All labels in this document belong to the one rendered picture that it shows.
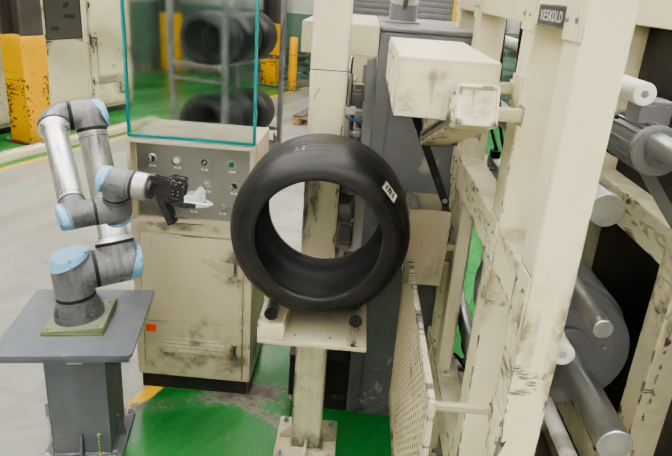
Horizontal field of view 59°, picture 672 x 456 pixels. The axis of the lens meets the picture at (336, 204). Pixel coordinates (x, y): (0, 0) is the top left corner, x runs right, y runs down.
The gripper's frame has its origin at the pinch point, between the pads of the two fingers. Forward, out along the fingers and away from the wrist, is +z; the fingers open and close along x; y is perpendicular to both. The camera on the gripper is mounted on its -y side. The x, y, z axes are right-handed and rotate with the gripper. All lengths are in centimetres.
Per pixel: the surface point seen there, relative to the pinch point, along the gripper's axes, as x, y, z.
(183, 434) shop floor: 27, -124, -4
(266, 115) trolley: 447, -79, -46
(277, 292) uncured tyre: -12.1, -19.6, 28.1
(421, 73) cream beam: -34, 60, 54
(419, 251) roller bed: 19, -9, 75
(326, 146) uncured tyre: -4.6, 29.3, 34.2
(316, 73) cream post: 27, 45, 25
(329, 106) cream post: 27, 35, 32
